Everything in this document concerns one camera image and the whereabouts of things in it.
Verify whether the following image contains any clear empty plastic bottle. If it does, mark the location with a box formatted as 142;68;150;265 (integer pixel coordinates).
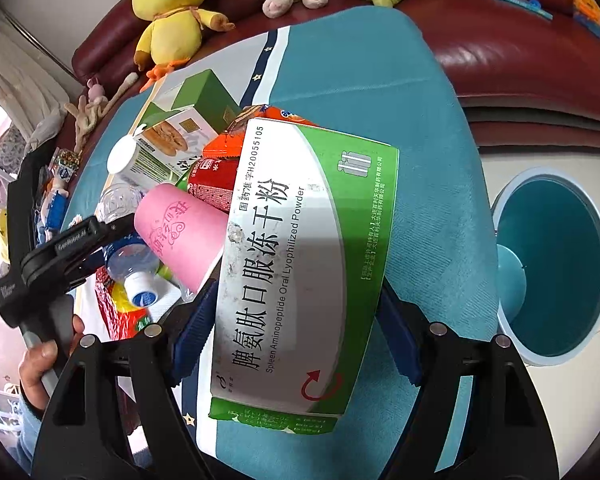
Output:
95;182;146;223

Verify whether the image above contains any teal round trash bin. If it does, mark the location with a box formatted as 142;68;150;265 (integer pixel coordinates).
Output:
492;167;600;366

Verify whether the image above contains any clear jar of candies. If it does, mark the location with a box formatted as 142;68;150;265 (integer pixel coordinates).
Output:
50;148;80;183

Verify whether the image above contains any person's left hand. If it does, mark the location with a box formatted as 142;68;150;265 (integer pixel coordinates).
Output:
18;340;58;413

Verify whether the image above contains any orange chip bag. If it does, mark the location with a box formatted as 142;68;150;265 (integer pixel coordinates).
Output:
202;104;315;159

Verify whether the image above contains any dark red leather sofa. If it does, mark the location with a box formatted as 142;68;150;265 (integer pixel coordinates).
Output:
71;0;600;149

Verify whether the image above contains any green white medicine box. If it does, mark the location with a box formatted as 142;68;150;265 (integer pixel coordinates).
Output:
209;122;400;434

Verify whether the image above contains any beige long-legged plush toy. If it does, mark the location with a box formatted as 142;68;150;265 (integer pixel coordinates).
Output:
65;73;138;155

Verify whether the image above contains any yellow duck plush toy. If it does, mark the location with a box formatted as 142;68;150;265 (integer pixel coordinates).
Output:
132;0;235;88

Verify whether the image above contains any white paper towel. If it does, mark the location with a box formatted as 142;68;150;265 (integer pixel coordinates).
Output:
147;275;182;323

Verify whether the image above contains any teal grey table cloth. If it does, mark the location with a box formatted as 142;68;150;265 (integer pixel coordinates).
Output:
69;6;498;479

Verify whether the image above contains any red soda can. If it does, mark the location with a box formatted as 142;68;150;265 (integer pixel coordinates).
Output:
186;157;239;212

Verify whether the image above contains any green white lidded canister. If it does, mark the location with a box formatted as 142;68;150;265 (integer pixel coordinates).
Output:
107;134;180;190

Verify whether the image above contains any blue doll toy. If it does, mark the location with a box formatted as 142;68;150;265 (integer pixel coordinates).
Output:
36;177;69;245

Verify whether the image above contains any blue label water bottle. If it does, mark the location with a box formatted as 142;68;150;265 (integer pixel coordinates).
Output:
104;237;160;308

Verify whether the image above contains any red orange snack bag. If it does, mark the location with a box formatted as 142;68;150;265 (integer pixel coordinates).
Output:
94;266;151;340

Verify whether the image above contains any pink paper cup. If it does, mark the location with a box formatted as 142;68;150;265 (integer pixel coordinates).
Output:
134;183;228;292

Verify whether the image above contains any green biscuit carton box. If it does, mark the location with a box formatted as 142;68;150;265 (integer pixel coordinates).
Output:
133;70;240;176

